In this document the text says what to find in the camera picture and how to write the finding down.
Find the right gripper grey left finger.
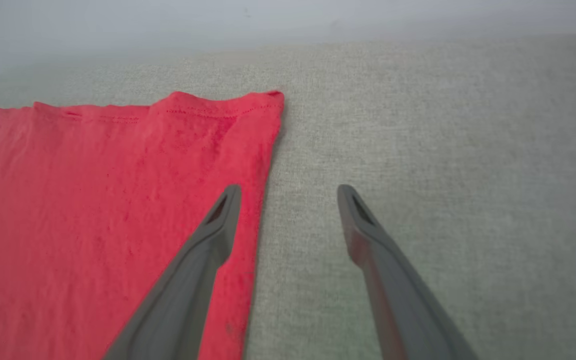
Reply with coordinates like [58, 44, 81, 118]
[102, 184, 243, 360]

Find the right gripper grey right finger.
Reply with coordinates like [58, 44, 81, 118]
[337, 184, 479, 360]

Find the red garment with striped trim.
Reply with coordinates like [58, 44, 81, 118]
[0, 90, 286, 360]

